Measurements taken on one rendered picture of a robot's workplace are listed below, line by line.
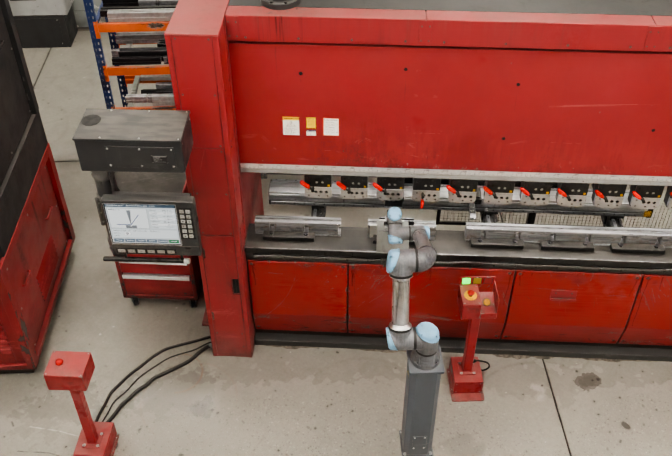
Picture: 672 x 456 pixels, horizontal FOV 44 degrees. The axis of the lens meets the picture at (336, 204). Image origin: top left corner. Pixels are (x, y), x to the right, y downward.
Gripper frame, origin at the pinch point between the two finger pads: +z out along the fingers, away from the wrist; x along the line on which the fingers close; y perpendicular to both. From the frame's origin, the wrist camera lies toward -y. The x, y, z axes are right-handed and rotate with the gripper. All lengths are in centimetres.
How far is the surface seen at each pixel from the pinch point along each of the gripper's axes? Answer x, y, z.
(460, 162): -34, 31, -32
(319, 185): 41.6, 18.8, -17.9
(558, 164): -86, 32, -33
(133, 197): 127, -1, -79
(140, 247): 128, -23, -57
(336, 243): 31.9, -10.2, 8.7
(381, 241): 6.1, -10.0, -7.6
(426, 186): -17.4, 20.0, -19.1
